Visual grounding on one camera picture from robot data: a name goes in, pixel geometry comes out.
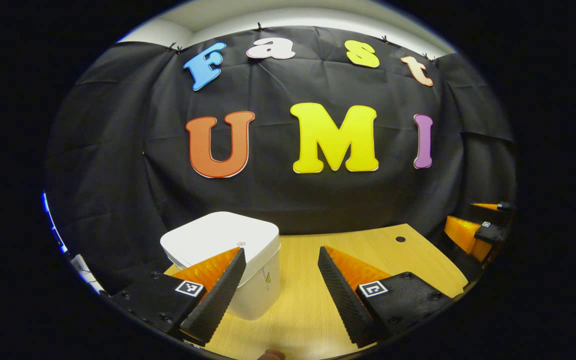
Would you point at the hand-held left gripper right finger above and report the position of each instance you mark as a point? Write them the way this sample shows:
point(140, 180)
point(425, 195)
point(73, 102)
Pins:
point(342, 300)

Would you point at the white desktop garbage bin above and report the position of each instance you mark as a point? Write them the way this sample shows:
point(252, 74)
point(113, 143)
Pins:
point(228, 235)

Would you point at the wooden desktop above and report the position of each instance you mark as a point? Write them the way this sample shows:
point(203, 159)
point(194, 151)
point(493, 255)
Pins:
point(303, 280)

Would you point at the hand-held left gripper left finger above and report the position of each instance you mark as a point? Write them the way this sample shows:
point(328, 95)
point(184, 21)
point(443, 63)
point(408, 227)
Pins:
point(218, 300)

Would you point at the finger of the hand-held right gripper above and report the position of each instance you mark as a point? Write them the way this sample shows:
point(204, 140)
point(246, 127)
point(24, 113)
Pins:
point(460, 232)
point(493, 212)

